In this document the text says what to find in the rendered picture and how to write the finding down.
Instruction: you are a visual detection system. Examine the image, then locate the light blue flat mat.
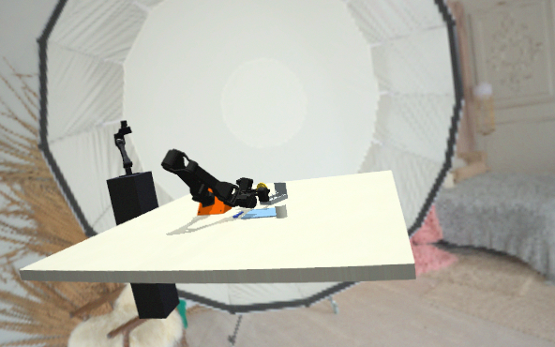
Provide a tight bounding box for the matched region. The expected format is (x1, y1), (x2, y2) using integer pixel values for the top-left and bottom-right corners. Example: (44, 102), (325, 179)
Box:
(241, 207), (277, 219)

